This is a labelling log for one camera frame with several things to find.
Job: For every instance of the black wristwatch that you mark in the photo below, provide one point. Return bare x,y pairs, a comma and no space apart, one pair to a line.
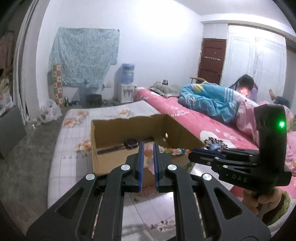
130,143

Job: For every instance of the person's right hand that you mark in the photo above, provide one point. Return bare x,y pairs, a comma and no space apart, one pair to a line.
266,199

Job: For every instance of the pink hanging garment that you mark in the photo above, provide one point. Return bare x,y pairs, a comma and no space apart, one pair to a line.
5,51

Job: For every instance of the pink quilt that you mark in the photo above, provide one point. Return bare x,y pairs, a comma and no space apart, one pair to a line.
247,115

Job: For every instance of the hanging blue floral cloth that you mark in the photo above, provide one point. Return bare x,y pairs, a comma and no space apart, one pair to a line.
81,53

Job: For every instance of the grey patterned pillow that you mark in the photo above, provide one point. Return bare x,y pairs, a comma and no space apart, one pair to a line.
161,89

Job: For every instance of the orange checked patterned cloth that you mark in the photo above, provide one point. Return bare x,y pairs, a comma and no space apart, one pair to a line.
56,83

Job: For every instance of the clear water jug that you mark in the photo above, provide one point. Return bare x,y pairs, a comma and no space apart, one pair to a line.
85,91

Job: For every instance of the white wardrobe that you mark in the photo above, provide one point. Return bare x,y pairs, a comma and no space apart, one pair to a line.
261,60

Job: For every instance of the blue quilt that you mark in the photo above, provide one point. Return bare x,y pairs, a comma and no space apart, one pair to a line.
208,102

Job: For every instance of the small jar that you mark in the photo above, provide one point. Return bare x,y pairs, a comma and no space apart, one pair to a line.
165,82

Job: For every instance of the brown wooden door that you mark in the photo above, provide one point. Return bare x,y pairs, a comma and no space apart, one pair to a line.
210,58

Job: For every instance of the black box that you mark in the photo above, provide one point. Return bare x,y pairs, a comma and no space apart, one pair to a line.
94,100

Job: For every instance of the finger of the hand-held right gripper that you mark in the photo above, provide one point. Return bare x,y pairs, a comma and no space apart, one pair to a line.
231,152
203,158

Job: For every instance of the white water dispenser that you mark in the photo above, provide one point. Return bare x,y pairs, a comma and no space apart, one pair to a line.
124,92

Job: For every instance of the grey cabinet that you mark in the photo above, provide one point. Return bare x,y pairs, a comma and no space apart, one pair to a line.
11,132

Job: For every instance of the wooden chair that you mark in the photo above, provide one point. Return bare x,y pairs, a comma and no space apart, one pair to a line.
196,78

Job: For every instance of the floral plastic tablecloth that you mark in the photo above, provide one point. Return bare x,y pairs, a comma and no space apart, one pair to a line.
74,143

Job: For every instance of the brown cardboard box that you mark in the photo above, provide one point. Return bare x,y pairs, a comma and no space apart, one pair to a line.
104,162

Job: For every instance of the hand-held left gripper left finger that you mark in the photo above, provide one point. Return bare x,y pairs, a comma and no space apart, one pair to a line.
141,166

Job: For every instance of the white plastic bag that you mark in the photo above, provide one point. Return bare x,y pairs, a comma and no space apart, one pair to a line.
48,111

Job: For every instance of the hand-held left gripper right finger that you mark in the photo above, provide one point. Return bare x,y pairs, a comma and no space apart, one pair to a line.
156,166

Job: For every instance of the green can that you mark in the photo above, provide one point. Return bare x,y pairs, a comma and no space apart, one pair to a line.
66,101

